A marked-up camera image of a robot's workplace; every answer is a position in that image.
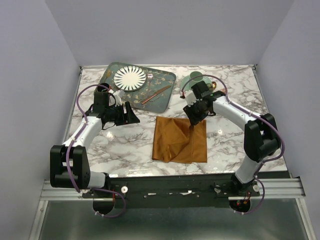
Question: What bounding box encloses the aluminium frame rail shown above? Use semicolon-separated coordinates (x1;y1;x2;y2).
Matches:
40;178;305;201

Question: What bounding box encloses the white black striped plate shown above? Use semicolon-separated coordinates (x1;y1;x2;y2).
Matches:
113;65;147;92

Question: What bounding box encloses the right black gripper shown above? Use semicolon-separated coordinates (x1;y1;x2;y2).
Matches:
181;99;208;127

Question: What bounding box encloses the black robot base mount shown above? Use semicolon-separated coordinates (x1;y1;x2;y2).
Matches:
82;172;261;210

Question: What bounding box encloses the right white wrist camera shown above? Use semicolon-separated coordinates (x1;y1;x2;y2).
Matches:
184;90;198;107

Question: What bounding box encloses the gold spoon with flower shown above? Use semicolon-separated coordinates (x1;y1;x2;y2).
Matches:
206;81;217;92

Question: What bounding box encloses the orange-brown cloth napkin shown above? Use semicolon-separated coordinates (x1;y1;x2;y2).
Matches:
152;116;208;164

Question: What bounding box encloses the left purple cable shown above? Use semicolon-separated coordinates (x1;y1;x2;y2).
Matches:
65;84;127;219

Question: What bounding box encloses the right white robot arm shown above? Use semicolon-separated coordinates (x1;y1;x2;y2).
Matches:
182;81;281;196

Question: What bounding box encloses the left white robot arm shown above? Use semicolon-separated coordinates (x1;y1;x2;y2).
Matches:
50;90;140;198

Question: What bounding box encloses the mint green saucer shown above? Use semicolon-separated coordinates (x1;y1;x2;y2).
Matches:
180;75;212;98

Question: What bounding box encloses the copper black mug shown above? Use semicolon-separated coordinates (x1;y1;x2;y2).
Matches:
96;83;111;93

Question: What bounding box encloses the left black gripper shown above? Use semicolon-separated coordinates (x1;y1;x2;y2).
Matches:
105;101;140;126

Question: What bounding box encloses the copper table knife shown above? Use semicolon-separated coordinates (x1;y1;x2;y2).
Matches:
141;85;171;105

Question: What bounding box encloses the mint green cup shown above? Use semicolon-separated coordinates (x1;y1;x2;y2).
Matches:
189;71;203;83

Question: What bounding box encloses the teal floral serving tray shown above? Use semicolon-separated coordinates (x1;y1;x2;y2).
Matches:
99;62;177;113

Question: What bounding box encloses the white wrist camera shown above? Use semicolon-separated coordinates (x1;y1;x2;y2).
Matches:
109;90;125;106
184;90;198;107

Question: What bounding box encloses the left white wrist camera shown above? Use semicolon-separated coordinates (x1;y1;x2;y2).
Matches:
109;90;125;106

